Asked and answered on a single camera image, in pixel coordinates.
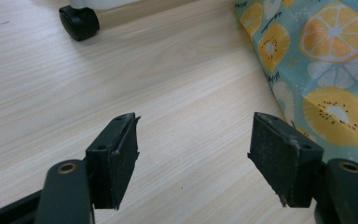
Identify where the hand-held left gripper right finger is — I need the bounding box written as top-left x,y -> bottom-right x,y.
247,112 -> 324,208

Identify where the fruit print cloth bag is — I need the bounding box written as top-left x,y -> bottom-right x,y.
234,0 -> 358,175

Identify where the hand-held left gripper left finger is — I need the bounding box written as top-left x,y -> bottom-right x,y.
85,112 -> 142,210

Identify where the white two-tier cart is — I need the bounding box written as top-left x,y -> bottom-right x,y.
58,0 -> 144,42

